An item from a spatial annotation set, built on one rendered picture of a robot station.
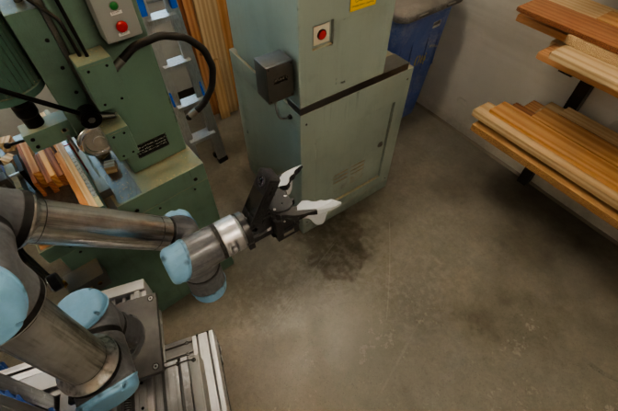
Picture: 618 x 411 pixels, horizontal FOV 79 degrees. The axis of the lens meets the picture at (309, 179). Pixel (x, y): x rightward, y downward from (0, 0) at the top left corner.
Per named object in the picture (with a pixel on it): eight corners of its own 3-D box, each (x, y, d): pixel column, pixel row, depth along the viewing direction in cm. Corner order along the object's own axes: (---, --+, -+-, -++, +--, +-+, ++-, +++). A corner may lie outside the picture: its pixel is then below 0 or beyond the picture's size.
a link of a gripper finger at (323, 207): (341, 217, 79) (298, 218, 80) (341, 198, 75) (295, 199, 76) (342, 228, 77) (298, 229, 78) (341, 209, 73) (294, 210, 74)
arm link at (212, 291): (213, 256, 88) (203, 230, 80) (234, 293, 82) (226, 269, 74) (181, 273, 85) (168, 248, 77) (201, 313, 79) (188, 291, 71)
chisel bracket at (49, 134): (31, 145, 124) (16, 126, 118) (74, 128, 130) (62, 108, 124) (37, 157, 121) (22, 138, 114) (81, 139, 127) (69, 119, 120)
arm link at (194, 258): (165, 265, 75) (152, 242, 68) (216, 238, 79) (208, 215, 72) (180, 296, 70) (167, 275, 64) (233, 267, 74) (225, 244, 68)
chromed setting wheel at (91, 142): (85, 158, 124) (67, 131, 115) (121, 142, 129) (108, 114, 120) (88, 164, 123) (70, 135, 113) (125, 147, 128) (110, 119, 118)
